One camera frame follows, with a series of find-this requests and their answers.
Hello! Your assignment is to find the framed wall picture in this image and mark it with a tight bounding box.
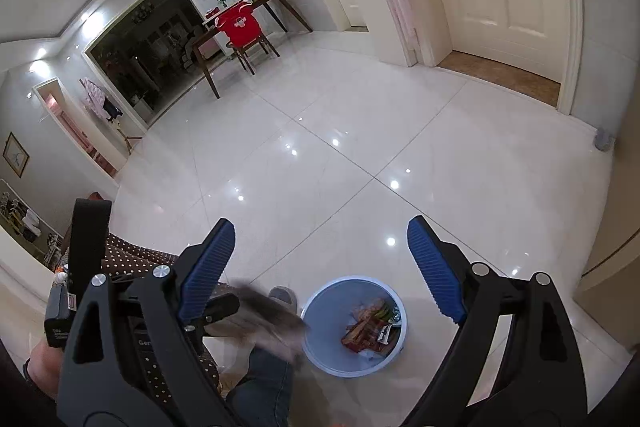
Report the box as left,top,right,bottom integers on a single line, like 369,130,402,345
2,132,29,178

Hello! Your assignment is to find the chair with red cover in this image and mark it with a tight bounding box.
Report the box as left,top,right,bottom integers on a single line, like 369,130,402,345
214,1,280,75

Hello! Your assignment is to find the newspaper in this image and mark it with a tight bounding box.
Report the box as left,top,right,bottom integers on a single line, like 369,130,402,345
204,284,307,364

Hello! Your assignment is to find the person's jeans leg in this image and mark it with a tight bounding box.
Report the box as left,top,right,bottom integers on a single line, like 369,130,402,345
226,347,294,427

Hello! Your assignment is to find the wooden dining table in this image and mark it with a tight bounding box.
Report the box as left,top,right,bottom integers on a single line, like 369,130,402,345
192,0,312,98

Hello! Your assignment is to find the clothes rack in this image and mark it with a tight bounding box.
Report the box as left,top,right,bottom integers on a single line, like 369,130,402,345
1,180,63,271

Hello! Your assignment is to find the brown polka dot tablecloth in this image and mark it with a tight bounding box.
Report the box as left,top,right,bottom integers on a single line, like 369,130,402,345
54,225,222,413

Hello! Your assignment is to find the grey slipper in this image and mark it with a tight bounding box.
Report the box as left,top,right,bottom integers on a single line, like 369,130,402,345
268,286,298,314

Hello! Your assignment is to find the blue trash bin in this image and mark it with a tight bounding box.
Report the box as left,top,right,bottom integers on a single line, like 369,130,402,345
302,277,408,378

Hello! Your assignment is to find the person's left hand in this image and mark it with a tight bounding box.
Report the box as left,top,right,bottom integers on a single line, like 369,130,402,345
27,337,64,400

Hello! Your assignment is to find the coat stand with clothes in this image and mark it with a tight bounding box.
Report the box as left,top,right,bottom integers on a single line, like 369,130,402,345
78,78,142,154

